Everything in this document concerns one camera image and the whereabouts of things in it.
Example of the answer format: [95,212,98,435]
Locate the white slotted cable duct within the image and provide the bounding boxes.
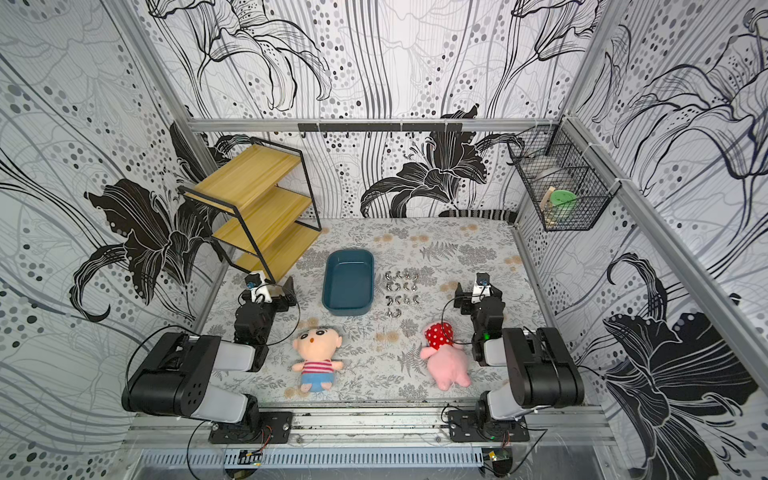
[139,447,484,470]

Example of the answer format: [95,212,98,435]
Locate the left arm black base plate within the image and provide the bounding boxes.
[208,411,294,445]

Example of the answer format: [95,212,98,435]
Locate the black wire basket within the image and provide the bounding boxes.
[506,119,617,232]

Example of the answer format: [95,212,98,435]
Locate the green round lid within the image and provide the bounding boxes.
[549,189,579,210]

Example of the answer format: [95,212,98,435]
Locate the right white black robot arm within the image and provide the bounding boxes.
[453,274,585,427]

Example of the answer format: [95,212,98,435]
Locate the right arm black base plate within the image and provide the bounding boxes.
[441,408,530,443]

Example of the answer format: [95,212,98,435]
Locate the boy plush doll striped shirt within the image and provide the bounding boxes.
[292,327,344,393]

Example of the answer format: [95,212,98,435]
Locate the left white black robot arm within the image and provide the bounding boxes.
[122,272,297,430]

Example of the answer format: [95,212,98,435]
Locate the teal plastic storage box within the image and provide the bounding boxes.
[322,249,374,317]

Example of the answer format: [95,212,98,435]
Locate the pink plush toy red hat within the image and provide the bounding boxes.
[419,322,472,391]

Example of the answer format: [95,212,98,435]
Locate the wooden shelf black metal frame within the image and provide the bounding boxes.
[179,139,322,283]

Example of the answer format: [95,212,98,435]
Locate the black wall rail bar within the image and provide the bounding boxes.
[297,121,463,133]

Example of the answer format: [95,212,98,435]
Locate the black white striped cloth roll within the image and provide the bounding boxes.
[438,209,518,224]

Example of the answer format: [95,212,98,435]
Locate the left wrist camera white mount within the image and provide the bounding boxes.
[245,270,282,303]

